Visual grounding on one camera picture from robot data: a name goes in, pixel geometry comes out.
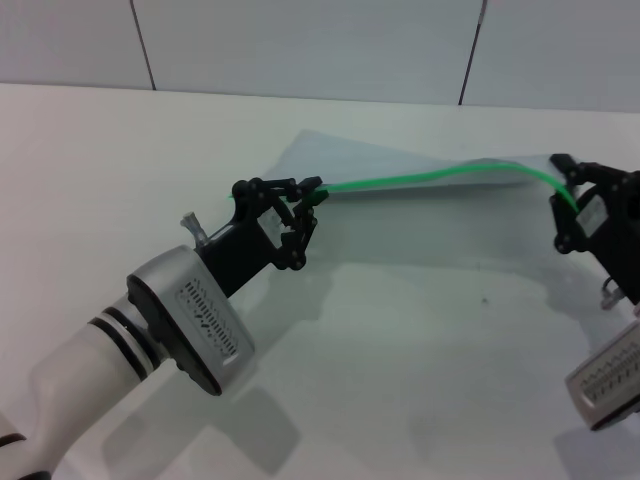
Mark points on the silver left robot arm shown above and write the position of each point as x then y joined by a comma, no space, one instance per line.
150,350

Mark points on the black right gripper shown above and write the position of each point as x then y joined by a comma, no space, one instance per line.
615,225

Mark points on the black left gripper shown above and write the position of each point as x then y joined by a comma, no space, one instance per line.
245,245

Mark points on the transparent green zip document bag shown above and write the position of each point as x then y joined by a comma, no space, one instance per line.
400,165

